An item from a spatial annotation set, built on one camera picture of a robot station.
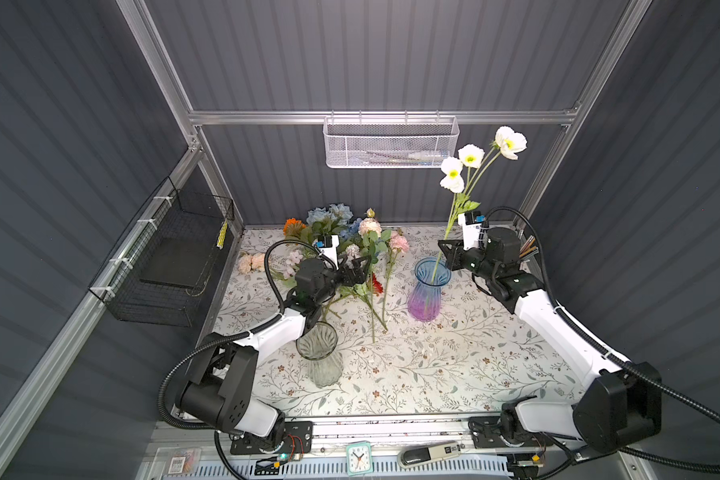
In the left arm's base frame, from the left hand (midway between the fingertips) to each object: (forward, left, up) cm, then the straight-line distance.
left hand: (360, 256), depth 83 cm
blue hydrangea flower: (+25, +2, -14) cm, 28 cm away
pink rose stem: (+19, -15, -15) cm, 28 cm away
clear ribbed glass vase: (-24, +11, -3) cm, 27 cm away
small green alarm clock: (-45, +2, -20) cm, 49 cm away
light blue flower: (+29, +7, -9) cm, 31 cm away
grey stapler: (-46, -9, -17) cm, 49 cm away
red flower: (+1, -6, -17) cm, 18 cm away
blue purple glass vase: (-4, -20, -4) cm, 21 cm away
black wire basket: (-8, +49, +7) cm, 50 cm away
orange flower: (+28, +25, -15) cm, 40 cm away
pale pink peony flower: (+13, +39, -16) cm, 44 cm away
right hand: (-1, -23, +6) cm, 23 cm away
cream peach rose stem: (+17, -4, -7) cm, 19 cm away
